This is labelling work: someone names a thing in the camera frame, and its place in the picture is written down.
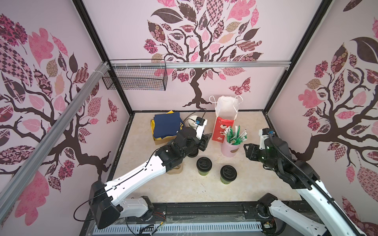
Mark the green paper coffee cup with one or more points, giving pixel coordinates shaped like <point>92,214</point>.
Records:
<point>204,172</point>

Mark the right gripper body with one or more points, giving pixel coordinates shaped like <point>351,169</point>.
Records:
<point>256,154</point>

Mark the black cup lid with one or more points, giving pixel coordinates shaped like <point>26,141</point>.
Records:
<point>228,172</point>
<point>204,162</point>

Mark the stack of black lids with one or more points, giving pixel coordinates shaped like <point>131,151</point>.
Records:
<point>193,154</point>

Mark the green white straw packets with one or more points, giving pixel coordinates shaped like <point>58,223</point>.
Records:
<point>235,136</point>

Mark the aluminium frame bar back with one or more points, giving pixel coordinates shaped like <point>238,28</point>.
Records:
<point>285,64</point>

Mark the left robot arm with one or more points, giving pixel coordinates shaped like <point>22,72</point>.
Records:
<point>109,201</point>

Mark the cardboard napkin box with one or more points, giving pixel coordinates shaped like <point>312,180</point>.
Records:
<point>162,141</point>

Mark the stack of paper cups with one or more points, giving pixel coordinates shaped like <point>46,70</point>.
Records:
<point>192,121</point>

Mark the white cable duct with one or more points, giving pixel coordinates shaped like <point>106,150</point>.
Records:
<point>178,228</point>

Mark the pulp cup carrier tray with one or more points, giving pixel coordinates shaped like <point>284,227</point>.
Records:
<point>176,170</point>

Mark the yellow napkins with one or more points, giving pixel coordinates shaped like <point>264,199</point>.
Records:
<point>152,129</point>

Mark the pink cylinder holder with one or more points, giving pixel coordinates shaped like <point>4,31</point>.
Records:
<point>229,150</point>

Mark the red white paper bag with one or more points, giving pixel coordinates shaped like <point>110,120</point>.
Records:
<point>226,110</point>

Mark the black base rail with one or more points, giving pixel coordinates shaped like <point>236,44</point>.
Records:
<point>191,210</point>

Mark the black wire basket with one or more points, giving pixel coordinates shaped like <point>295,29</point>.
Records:
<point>136,74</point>

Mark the aluminium frame bar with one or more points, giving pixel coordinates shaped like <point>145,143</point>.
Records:
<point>285,64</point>
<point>18,183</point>

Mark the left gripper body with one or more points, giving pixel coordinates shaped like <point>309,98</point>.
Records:
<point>201,144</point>

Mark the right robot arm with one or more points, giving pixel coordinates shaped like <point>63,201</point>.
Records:
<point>301,177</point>

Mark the aluminium frame bar left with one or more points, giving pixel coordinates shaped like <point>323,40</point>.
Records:
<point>18,183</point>

